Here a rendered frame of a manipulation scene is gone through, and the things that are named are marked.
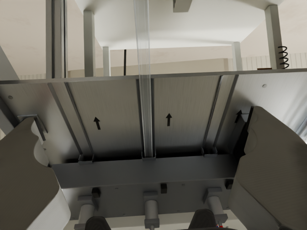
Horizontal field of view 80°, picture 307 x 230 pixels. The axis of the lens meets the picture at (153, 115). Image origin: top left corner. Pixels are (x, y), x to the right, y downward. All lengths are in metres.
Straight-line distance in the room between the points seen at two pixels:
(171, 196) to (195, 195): 0.04
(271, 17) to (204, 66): 2.21
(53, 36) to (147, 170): 0.43
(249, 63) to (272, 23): 2.42
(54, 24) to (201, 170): 0.51
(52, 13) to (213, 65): 2.62
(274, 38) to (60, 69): 0.69
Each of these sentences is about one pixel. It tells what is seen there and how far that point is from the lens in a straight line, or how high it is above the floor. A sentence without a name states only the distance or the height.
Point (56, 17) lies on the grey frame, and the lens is 0.60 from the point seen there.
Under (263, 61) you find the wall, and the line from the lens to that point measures 3.33.
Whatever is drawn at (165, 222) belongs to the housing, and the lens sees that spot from 0.43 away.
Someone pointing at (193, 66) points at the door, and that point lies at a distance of 2.96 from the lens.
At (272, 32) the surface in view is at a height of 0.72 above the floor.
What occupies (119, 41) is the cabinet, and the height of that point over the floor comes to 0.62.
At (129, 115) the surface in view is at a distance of 0.28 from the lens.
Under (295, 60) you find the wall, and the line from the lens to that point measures 3.55.
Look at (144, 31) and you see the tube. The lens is 0.21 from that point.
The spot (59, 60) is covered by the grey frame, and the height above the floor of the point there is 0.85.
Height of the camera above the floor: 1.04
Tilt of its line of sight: 5 degrees down
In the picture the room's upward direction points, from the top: 177 degrees clockwise
